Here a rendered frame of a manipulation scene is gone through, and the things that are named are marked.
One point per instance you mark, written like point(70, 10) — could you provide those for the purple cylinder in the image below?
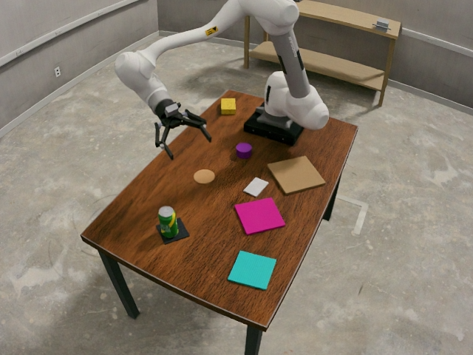
point(243, 150)

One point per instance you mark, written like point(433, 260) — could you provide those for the tan flat square board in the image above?
point(295, 175)

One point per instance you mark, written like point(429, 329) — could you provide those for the yellow cube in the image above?
point(228, 106)

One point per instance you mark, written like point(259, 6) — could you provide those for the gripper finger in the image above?
point(196, 122)
point(162, 142)

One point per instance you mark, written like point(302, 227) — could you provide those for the magenta flat square tile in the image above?
point(259, 215)

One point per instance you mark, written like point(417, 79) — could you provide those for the beige round disc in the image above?
point(204, 176)

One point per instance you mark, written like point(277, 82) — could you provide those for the grey square slate coaster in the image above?
point(182, 233)

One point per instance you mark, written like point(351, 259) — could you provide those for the white flat rectangular tile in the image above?
point(255, 187)

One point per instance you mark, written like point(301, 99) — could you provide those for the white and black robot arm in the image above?
point(304, 106)

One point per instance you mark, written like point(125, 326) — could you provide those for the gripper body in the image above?
point(162, 116)

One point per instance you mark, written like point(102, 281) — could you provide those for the green and yellow drink can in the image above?
point(168, 221)

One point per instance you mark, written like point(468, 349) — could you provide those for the teal flat square tile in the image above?
point(252, 270)

